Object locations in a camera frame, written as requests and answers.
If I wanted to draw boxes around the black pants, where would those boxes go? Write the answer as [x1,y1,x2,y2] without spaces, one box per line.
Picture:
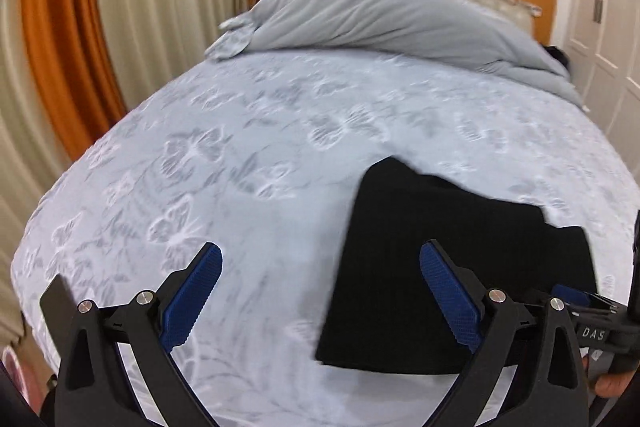
[316,157,597,375]

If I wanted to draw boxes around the right hand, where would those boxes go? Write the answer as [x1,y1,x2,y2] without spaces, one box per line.
[587,369,637,399]

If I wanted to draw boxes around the black bag on nightstand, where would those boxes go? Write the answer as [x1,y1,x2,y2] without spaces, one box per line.
[544,46,570,69]

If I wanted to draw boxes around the butterfly pattern bed sheet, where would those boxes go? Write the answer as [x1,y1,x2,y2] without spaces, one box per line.
[12,50,639,426]

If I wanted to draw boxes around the white wardrobe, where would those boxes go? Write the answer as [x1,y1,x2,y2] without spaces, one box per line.
[565,0,639,165]

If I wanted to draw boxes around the grey duvet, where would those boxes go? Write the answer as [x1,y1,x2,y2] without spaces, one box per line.
[204,0,582,106]

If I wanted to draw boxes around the orange curtain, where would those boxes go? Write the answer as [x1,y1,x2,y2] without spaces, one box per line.
[21,0,127,160]

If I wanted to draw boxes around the cream curtain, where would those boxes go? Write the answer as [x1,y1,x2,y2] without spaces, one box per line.
[1,0,243,346]

